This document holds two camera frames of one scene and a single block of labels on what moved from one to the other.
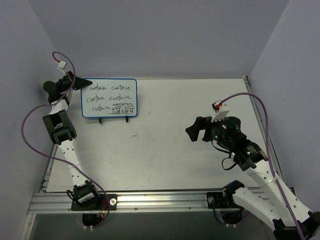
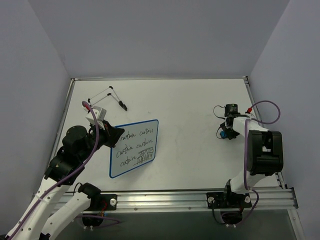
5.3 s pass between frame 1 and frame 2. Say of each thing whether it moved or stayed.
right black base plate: stayed
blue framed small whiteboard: moved
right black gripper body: moved
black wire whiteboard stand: moved
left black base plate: stayed
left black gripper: moved
